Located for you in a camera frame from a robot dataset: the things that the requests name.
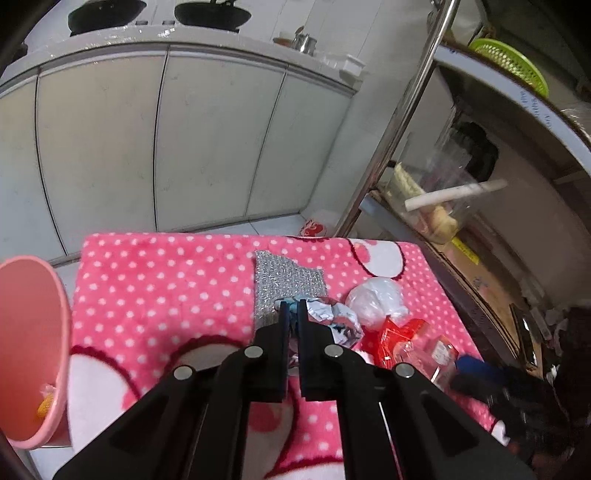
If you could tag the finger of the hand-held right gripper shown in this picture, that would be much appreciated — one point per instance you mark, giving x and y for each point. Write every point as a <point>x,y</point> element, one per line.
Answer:
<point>480,367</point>
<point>471,385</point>

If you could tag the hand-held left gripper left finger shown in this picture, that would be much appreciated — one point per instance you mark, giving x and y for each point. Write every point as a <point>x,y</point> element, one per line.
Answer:
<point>282,323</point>

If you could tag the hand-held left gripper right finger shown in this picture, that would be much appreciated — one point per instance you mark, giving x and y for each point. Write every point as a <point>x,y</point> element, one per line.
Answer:
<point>304,332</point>

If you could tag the foil wrapper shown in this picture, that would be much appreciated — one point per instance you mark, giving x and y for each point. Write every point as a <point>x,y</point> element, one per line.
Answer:
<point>337,323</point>

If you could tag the silver foil sheet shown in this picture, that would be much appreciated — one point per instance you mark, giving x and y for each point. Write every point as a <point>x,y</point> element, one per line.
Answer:
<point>286,281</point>

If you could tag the white plastic bag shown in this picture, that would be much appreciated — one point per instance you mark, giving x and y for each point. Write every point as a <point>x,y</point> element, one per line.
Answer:
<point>374,300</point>

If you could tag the red cardboard box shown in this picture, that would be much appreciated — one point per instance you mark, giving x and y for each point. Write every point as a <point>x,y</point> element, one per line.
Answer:
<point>392,337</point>

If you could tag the yellow foam fruit net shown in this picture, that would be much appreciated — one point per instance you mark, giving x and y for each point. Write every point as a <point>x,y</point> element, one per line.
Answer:
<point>44,407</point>

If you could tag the pink plastic bucket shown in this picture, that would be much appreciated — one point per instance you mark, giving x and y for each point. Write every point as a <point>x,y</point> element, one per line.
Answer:
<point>27,332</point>

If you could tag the flat cardboard sheet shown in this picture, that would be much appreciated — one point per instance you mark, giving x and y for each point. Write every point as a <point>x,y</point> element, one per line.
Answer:
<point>485,286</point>

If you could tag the red white printed packet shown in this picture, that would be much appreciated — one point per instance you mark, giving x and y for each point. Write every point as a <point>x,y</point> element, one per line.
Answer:
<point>314,227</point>

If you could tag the pink dotted printed blanket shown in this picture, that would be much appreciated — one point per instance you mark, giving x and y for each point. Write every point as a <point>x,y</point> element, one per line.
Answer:
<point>161,286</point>

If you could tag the white rolling pin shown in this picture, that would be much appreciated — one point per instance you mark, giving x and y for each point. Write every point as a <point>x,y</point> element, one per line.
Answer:
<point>457,194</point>

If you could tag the clear plastic container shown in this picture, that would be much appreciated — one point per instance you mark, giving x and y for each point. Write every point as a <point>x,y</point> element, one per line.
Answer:
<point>443,170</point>

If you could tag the metal shelf rack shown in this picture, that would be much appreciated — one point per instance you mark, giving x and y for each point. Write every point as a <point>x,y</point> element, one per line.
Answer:
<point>401,124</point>

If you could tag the white kitchen cabinet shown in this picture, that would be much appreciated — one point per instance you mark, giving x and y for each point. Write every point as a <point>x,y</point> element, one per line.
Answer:
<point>92,138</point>

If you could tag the clear plastic bag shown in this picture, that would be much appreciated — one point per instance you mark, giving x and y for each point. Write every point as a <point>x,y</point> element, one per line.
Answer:
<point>579,120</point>

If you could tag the white plastic box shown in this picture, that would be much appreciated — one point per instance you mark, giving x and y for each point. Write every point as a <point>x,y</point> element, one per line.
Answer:
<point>353,64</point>

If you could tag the brown bowl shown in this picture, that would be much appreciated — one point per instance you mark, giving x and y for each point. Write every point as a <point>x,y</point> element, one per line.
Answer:
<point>282,41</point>

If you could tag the green plastic basket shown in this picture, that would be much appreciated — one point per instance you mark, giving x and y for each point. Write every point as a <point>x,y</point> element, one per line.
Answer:
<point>508,62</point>

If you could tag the black wok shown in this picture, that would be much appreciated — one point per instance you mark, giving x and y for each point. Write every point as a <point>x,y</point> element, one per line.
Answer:
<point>212,16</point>
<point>106,16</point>

